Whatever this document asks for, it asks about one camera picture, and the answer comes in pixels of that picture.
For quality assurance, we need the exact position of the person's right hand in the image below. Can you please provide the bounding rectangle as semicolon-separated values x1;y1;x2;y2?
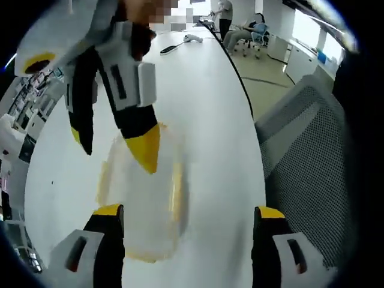
115;0;157;61

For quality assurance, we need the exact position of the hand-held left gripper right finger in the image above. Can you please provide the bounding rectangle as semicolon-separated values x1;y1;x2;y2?
251;205;337;288

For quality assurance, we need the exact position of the clear plastic tray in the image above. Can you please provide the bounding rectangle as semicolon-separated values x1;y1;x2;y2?
95;121;190;264

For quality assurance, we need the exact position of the white low cabinet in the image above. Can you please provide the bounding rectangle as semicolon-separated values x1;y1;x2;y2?
268;32;340;88

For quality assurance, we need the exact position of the white swivel chair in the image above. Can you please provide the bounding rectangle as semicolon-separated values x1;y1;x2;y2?
235;13;271;58

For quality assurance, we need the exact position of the grey mesh office chair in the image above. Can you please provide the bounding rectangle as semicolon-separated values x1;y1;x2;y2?
254;74;358;272

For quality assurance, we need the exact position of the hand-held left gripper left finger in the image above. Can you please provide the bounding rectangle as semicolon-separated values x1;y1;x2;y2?
44;203;125;288

